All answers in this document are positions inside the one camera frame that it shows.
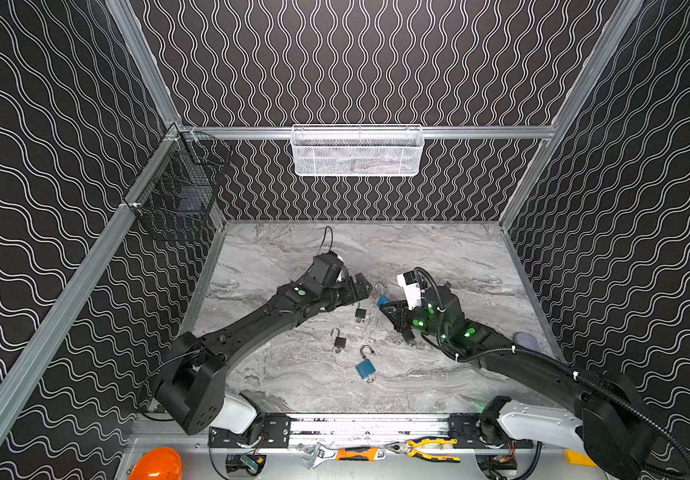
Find blue padlock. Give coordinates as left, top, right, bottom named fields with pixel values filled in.
left=356, top=345, right=376, bottom=383
left=373, top=282, right=391, bottom=309

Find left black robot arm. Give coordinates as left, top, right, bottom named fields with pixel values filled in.
left=151, top=252, right=372, bottom=435

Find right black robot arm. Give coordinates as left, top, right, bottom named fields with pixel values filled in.
left=378, top=286, right=690, bottom=479

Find black padlock top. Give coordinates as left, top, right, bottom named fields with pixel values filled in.
left=355, top=306, right=367, bottom=323

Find black padlock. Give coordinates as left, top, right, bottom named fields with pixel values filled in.
left=330, top=328, right=347, bottom=353
left=355, top=306, right=367, bottom=323

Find black padlock middle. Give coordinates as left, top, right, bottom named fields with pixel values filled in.
left=330, top=328, right=347, bottom=353

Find yellow tag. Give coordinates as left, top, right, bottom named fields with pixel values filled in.
left=563, top=449, right=598, bottom=468

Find orange hard hat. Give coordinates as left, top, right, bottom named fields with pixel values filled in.
left=128, top=447, right=183, bottom=480

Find black corrugated cable conduit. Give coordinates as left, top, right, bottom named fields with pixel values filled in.
left=413, top=266, right=690, bottom=480

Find yellow handled pliers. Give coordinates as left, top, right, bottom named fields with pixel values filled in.
left=385, top=437, right=461, bottom=463

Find white wire basket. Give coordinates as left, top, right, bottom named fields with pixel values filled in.
left=290, top=124, right=425, bottom=177

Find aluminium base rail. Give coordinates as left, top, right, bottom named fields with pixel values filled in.
left=208, top=413, right=533, bottom=452

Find adjustable wrench orange handle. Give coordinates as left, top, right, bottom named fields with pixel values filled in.
left=302, top=443, right=387, bottom=470

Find black wire basket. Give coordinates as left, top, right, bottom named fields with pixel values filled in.
left=131, top=129, right=235, bottom=244

